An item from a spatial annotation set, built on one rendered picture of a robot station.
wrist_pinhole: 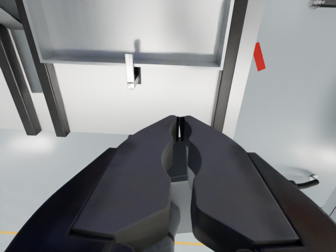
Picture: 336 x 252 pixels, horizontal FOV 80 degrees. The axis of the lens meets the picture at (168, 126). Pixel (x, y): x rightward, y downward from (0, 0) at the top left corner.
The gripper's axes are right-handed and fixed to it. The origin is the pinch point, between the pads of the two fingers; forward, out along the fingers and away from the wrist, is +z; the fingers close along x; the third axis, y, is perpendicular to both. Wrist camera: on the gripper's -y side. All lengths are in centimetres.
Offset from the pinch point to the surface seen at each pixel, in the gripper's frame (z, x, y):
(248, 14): 21.4, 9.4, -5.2
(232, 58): 19.4, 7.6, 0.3
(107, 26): 21.2, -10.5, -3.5
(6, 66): 19.4, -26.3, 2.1
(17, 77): 20.0, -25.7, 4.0
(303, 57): 110, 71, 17
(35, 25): 18.4, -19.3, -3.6
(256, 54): 109, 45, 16
